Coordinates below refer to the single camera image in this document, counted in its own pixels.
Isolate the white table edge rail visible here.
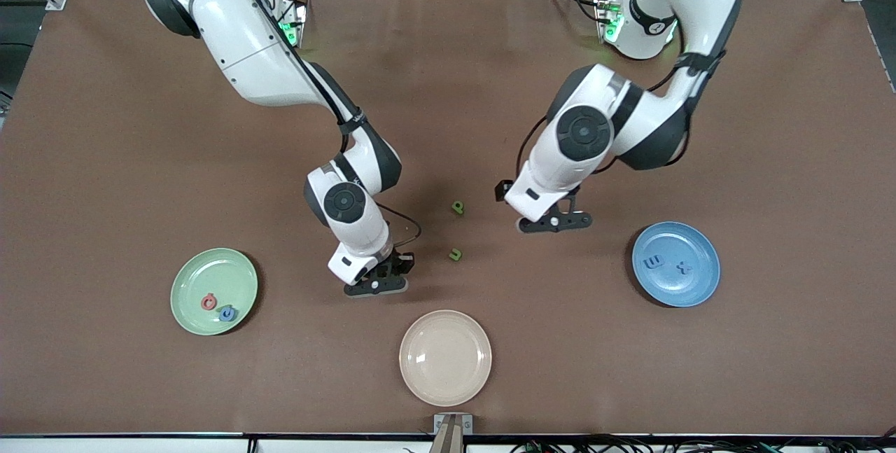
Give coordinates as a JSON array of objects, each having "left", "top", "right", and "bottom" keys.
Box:
[{"left": 0, "top": 433, "right": 896, "bottom": 453}]

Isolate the green plate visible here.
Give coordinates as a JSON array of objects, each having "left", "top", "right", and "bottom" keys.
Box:
[{"left": 170, "top": 248, "right": 259, "bottom": 337}]

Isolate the black cable bundle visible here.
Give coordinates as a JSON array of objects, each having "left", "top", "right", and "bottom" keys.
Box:
[{"left": 511, "top": 432, "right": 896, "bottom": 453}]

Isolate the brown table cover sheet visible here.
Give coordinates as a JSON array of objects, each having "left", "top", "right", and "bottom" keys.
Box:
[{"left": 0, "top": 0, "right": 896, "bottom": 438}]

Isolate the beige plate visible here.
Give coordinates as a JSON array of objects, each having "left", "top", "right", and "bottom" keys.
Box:
[{"left": 399, "top": 309, "right": 493, "bottom": 407}]

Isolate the blue plate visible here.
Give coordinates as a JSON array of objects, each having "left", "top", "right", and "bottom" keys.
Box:
[{"left": 631, "top": 221, "right": 721, "bottom": 308}]

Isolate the grey metal bracket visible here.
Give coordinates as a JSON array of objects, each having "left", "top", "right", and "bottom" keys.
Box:
[{"left": 433, "top": 413, "right": 474, "bottom": 436}]

